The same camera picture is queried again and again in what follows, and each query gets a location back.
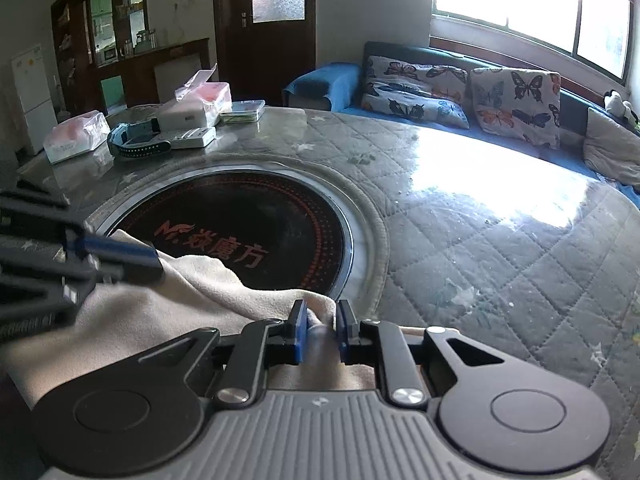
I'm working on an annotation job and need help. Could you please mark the teal black smartwatch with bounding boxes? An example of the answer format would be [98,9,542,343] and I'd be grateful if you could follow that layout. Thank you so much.
[106,118,171,159]

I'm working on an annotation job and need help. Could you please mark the grey plain pillow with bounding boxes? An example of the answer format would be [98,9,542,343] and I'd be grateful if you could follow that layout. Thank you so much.
[582,108,640,188]

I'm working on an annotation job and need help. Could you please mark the window with green frame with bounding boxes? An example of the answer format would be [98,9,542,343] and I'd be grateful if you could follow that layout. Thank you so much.
[435,0,634,81]

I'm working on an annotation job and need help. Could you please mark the flat butterfly pillow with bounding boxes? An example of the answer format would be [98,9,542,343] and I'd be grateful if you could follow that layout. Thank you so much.
[360,55,470,130]

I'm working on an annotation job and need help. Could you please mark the soft pack pink tissues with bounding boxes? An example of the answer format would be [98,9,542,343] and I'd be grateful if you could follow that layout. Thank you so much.
[43,110,111,165]

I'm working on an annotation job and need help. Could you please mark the dark wooden side cabinet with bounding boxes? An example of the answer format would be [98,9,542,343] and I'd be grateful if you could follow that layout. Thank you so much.
[96,38,212,113]

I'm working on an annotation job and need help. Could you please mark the black white plush toy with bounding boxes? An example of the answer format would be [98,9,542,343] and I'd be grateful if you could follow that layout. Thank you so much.
[603,90,639,125]

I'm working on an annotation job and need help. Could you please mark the upright butterfly pillow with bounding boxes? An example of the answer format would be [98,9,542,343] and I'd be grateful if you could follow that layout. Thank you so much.
[470,67,561,150]

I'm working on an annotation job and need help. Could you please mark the dark wooden door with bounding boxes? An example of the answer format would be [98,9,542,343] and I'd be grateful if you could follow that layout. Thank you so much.
[214,0,316,106]

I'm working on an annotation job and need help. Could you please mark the dark wooden display shelf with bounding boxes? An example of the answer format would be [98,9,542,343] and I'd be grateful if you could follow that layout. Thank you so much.
[51,0,149,115]

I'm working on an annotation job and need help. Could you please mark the round black induction cooktop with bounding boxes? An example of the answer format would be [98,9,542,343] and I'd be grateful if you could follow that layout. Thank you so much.
[106,169,354,298]

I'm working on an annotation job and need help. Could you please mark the cream sweatshirt garment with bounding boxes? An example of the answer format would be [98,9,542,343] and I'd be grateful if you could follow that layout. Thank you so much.
[1,254,374,406]

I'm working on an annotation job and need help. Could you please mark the pink white tissue box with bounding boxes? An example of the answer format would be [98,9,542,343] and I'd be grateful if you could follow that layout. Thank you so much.
[155,66,232,132]

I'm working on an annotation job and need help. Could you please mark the white refrigerator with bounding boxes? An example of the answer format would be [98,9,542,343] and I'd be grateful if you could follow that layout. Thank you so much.
[11,44,58,154]

